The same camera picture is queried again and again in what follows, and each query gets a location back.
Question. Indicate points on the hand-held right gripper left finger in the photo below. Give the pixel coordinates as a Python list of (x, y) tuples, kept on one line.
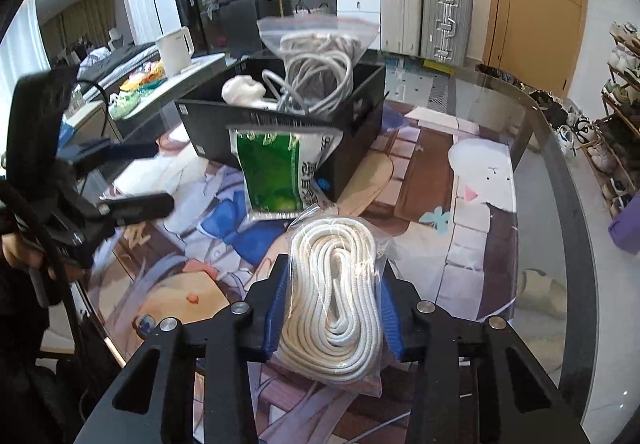
[(277, 296)]

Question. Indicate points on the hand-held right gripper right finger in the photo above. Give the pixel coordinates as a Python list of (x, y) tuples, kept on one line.
[(391, 319)]

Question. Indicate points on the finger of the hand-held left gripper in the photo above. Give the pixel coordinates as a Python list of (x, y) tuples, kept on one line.
[(145, 206), (125, 150)]

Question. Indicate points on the green white medicine packet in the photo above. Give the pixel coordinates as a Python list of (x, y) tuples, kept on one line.
[(270, 174)]

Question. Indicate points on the white plush rabbit toy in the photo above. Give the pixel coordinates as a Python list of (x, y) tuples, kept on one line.
[(242, 89)]

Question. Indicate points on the black cardboard box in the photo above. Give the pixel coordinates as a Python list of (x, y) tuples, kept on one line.
[(360, 119)]

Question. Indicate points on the zip bag of white shoelaces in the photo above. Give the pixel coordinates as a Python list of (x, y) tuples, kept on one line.
[(315, 69)]

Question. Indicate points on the person's left hand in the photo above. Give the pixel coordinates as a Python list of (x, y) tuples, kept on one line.
[(17, 251)]

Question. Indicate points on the green dish with snacks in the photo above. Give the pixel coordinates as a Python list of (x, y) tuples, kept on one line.
[(145, 77), (125, 104)]

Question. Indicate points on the white electric kettle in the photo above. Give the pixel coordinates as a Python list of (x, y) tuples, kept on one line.
[(172, 52)]

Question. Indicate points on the white side table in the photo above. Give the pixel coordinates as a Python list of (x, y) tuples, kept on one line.
[(200, 67)]

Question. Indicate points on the brown curtain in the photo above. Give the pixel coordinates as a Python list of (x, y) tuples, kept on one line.
[(85, 19)]

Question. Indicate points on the beige slipper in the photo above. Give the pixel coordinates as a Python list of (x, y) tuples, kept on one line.
[(540, 291)]

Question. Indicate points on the printed cartoon desk mat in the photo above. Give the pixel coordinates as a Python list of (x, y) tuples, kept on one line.
[(425, 164)]

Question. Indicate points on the purple bag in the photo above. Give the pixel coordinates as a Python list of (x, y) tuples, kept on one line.
[(627, 229)]

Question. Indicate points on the silver suitcase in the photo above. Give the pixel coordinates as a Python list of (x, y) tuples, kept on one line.
[(445, 19)]

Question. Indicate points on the wooden shoe rack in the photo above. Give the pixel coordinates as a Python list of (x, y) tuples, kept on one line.
[(607, 99)]

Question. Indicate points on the white suitcase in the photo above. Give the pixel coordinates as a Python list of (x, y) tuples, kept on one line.
[(400, 9)]

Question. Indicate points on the rows of shoes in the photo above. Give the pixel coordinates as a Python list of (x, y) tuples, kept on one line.
[(622, 57)]

